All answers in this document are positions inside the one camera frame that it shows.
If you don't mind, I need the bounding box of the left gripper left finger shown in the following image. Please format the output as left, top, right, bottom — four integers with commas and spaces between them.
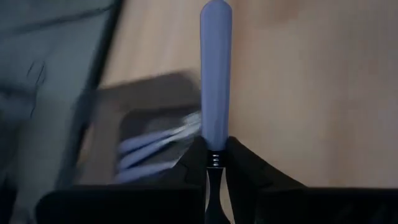
35, 136, 208, 224

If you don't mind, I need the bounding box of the dark grey plastic bin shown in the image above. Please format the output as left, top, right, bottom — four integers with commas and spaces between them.
76, 71, 206, 187

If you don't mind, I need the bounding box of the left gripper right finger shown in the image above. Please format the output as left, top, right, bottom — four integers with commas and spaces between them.
225, 136, 398, 224

